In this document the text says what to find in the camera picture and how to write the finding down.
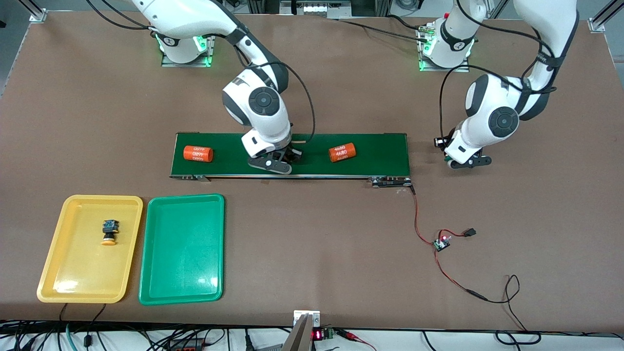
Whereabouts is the orange cylinder white print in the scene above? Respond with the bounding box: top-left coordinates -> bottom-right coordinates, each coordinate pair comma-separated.
183,145 -> 214,163
328,143 -> 357,163

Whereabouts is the yellow mushroom push button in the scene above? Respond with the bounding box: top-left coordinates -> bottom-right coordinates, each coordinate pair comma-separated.
101,219 -> 120,246

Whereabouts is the green conveyor belt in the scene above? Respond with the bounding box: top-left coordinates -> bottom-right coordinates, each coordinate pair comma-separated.
169,132 -> 414,189

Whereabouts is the green plastic tray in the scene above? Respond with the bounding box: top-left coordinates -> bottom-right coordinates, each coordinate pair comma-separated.
138,194 -> 225,306

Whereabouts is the white lit control unit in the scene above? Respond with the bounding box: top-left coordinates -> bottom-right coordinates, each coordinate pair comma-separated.
279,0 -> 352,19

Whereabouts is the red black test lead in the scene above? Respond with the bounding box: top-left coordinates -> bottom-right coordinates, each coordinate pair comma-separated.
335,329 -> 377,351

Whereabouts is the red connector block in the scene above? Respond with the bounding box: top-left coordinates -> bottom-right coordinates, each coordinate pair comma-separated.
166,340 -> 208,351

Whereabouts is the yellow plastic tray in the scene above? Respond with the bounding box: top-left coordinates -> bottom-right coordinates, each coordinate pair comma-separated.
37,195 -> 144,304

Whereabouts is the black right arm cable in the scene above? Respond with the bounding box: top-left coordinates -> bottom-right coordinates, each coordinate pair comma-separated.
85,0 -> 316,144

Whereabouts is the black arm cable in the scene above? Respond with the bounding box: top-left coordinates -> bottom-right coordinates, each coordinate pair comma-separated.
85,0 -> 316,144
439,0 -> 559,144

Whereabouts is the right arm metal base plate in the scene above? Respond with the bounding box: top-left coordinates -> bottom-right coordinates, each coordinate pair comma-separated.
161,14 -> 218,68

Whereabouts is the orange cable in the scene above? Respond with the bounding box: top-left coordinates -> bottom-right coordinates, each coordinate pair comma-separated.
411,184 -> 439,244

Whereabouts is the black base cable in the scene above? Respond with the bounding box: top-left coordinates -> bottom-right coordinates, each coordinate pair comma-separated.
336,14 -> 429,42

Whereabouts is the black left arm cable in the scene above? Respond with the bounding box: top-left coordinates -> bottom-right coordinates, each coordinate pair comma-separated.
439,0 -> 559,144

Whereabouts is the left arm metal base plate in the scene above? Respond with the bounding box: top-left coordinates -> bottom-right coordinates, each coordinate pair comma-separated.
418,27 -> 470,73

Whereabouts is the grey metal camera mount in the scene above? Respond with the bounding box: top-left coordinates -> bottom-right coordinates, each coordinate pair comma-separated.
280,310 -> 321,351

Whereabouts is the black connector plug with wires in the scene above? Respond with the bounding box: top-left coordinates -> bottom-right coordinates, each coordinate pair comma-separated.
439,227 -> 477,239

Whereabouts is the red black power wire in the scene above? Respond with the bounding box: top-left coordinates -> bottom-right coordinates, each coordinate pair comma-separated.
434,250 -> 489,300

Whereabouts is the aluminium frame post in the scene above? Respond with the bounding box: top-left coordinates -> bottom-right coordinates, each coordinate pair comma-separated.
587,0 -> 611,34
28,0 -> 48,22
487,0 -> 511,20

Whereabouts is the thin black looped cable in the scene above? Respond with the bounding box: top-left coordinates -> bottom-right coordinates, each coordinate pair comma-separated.
487,274 -> 529,333

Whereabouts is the black coiled cable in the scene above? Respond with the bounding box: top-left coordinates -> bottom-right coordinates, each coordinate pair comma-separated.
495,331 -> 543,346

